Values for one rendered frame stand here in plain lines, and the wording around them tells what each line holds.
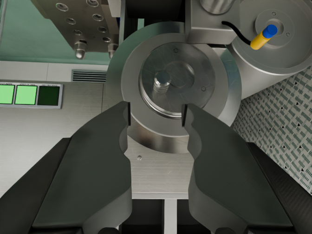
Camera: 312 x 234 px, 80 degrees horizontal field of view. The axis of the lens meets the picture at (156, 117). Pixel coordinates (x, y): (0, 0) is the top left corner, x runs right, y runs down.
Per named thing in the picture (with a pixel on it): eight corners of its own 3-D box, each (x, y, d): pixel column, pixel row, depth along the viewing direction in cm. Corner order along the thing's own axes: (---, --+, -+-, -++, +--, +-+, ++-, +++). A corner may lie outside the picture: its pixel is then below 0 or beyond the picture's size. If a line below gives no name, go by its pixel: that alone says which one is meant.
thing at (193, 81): (231, 87, 18) (168, 130, 17) (223, 93, 20) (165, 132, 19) (187, 27, 19) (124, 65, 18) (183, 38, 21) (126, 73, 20)
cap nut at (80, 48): (85, 42, 53) (84, 56, 52) (89, 48, 56) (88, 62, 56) (72, 41, 53) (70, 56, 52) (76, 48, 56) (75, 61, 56)
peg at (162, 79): (175, 80, 15) (160, 88, 15) (170, 90, 18) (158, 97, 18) (165, 66, 15) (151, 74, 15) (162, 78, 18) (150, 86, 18)
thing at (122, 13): (130, -91, 24) (123, 44, 21) (137, 26, 47) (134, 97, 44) (126, -91, 24) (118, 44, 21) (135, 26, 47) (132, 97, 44)
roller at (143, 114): (226, 35, 21) (231, 138, 19) (182, 95, 46) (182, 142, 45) (123, 29, 20) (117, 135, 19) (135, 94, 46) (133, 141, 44)
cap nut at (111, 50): (119, 43, 53) (118, 58, 53) (121, 49, 57) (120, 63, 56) (106, 42, 53) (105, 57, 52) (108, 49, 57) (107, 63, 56)
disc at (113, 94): (239, 24, 22) (246, 154, 19) (237, 27, 22) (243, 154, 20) (109, 16, 21) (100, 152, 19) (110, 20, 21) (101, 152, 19)
